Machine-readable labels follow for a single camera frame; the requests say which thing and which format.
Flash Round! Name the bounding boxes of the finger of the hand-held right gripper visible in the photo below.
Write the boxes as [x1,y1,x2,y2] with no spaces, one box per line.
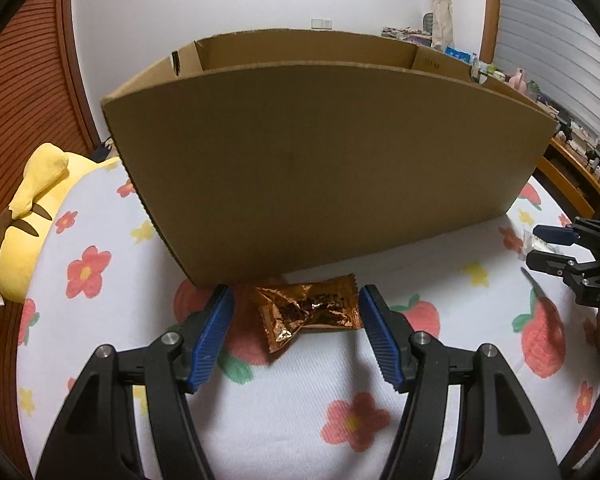
[532,222,581,247]
[526,251,581,280]

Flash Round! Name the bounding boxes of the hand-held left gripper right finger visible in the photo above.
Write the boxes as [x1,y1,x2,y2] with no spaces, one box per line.
[357,284,563,480]

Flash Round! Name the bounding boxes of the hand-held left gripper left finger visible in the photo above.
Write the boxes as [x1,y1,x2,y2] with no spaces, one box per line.
[35,284,236,480]

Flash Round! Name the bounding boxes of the orange foil snack packet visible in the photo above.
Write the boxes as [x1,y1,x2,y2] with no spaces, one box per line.
[254,273,363,358]

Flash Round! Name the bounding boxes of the brown cardboard box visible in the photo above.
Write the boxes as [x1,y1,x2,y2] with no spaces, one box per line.
[101,28,558,288]

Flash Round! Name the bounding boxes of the small clear packet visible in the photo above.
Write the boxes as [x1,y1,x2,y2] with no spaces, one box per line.
[517,227,561,261]

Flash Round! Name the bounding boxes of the wooden cabinet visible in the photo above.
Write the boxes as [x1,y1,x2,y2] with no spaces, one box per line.
[532,135,600,218]

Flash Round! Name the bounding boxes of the white flower print blanket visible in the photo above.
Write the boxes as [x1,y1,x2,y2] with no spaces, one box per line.
[15,155,600,480]

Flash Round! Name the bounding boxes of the grey window blinds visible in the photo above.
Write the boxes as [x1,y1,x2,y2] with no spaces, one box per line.
[495,0,600,126]

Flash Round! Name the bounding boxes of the yellow plush toy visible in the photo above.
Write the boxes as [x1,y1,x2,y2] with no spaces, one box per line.
[0,142,123,306]

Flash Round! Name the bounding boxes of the stack of folded cloths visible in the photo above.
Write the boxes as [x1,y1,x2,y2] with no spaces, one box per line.
[382,25,431,43]

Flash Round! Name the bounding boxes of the beige curtain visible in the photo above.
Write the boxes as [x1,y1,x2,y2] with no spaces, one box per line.
[427,0,453,53]

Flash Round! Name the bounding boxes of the wooden louvred wardrobe door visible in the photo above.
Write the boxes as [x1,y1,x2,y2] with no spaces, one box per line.
[0,0,111,461]

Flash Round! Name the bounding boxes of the wooden window frame post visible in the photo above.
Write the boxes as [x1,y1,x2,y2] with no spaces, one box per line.
[480,0,502,66]

